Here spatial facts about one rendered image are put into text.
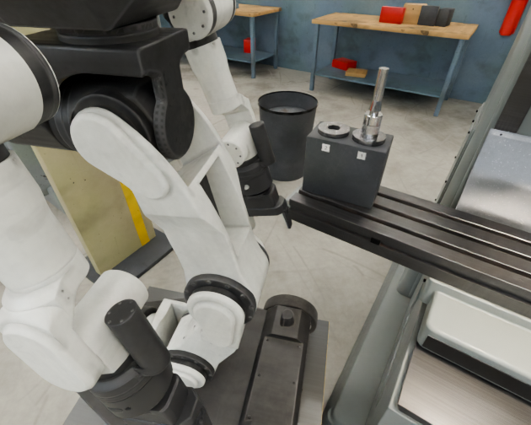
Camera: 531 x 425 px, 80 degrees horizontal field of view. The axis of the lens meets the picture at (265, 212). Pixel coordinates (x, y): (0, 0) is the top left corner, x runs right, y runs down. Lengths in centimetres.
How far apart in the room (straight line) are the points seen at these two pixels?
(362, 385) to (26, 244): 133
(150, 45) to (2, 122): 19
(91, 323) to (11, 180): 17
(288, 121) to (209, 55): 183
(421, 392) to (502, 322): 27
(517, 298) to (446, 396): 28
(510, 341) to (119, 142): 91
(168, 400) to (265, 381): 55
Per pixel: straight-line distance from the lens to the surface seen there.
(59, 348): 36
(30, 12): 43
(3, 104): 29
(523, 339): 100
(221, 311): 59
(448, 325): 92
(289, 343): 106
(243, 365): 106
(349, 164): 92
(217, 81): 66
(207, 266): 58
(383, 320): 166
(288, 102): 288
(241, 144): 67
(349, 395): 145
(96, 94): 46
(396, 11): 459
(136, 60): 40
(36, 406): 190
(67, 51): 45
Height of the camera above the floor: 153
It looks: 39 degrees down
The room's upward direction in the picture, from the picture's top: straight up
